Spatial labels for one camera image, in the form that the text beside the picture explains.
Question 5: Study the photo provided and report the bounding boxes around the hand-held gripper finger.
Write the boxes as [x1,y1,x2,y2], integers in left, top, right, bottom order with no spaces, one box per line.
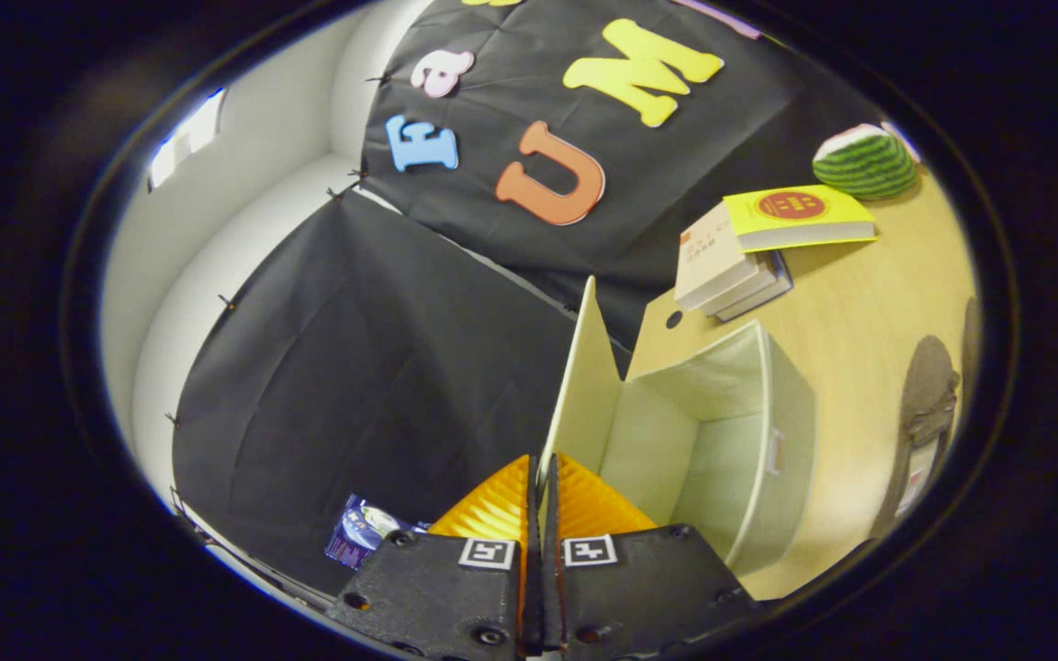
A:
[543,452,760,661]
[325,454,544,661]

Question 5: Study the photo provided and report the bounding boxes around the pale green fabric storage box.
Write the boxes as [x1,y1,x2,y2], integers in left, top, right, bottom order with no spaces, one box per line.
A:
[536,275,819,577]

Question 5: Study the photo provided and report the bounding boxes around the brown fuzzy shoe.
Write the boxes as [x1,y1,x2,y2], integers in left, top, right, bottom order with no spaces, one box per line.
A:
[961,296,985,387]
[869,335,962,543]

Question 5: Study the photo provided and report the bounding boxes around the blue printed packet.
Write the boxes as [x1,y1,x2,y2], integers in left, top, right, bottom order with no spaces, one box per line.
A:
[324,494,429,572]

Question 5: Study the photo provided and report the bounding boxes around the white book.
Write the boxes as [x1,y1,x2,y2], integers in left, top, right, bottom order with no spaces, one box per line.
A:
[699,266,778,318]

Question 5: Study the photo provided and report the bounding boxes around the beige book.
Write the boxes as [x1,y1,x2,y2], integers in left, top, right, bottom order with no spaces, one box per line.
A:
[674,202,760,313]

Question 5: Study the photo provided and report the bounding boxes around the blue book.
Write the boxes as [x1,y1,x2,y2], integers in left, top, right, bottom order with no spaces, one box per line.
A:
[715,250,794,322]

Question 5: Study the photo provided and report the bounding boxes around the yellow book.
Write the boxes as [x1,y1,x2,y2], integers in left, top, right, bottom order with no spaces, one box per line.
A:
[724,185,879,254]

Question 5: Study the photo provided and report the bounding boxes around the watermelon slice plush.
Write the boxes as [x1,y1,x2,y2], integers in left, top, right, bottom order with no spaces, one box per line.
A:
[812,122,919,201]

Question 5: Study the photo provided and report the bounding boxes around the long ceiling light panel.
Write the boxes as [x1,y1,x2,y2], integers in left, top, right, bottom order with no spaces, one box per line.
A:
[148,87,227,194]

